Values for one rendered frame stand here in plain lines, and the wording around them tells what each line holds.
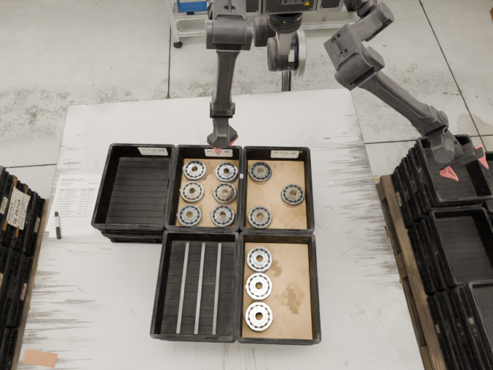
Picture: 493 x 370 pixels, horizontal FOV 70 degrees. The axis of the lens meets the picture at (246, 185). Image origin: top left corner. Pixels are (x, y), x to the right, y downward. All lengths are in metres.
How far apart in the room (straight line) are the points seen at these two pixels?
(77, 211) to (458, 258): 1.98
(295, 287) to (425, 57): 2.64
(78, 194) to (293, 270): 1.10
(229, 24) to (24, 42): 3.23
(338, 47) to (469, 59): 2.82
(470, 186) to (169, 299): 1.72
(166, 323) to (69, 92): 2.35
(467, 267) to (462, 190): 0.42
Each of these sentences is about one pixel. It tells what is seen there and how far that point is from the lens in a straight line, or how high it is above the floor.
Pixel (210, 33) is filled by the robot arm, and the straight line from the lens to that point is 0.87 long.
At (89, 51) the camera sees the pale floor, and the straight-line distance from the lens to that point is 3.62.
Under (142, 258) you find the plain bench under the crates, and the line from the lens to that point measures 1.67.
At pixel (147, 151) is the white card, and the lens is 1.67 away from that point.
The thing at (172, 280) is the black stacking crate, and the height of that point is 0.83.
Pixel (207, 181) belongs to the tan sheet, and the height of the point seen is 0.83.
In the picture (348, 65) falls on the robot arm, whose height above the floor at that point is 1.58.
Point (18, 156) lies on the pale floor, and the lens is 3.15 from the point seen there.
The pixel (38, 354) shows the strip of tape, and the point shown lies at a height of 0.70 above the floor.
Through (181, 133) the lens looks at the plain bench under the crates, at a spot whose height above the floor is 0.70.
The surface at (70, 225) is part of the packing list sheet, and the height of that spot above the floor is 0.70.
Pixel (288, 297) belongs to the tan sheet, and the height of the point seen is 0.83.
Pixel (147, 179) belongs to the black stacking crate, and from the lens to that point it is 1.67.
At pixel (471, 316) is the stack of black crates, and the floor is 0.51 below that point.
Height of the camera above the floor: 2.25
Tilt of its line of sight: 64 degrees down
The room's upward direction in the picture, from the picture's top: 1 degrees counter-clockwise
